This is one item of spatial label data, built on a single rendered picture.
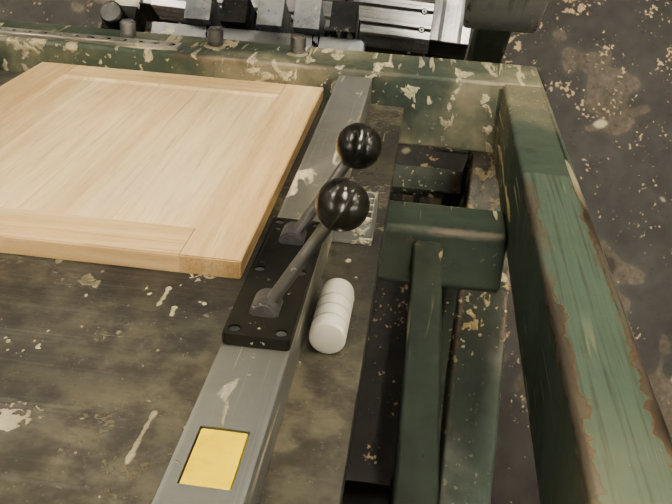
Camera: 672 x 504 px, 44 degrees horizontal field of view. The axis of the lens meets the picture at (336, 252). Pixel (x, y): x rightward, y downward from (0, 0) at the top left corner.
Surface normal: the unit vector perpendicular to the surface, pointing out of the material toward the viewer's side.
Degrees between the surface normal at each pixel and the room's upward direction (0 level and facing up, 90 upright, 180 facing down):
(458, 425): 0
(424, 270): 56
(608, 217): 0
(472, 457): 0
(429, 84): 34
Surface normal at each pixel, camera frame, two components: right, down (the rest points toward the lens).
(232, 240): 0.06, -0.89
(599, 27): -0.07, -0.13
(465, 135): -0.12, 0.45
